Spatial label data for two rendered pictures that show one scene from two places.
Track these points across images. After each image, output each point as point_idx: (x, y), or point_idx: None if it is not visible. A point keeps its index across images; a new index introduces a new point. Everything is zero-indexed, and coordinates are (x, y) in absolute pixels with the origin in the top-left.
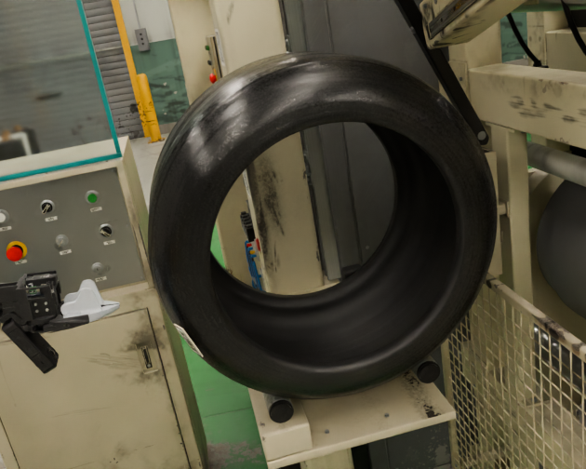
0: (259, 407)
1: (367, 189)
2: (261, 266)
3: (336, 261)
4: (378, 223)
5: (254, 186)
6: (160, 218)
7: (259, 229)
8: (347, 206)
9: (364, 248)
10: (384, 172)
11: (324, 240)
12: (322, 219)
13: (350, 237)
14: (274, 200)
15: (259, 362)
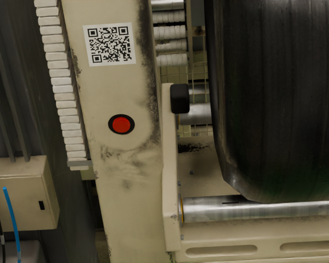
0: (325, 230)
1: (25, 28)
2: (105, 156)
3: (26, 134)
4: (36, 66)
5: (151, 40)
6: None
7: (153, 94)
8: (25, 58)
9: (38, 102)
10: (26, 1)
11: (18, 115)
12: (11, 89)
13: (33, 95)
14: (153, 49)
15: None
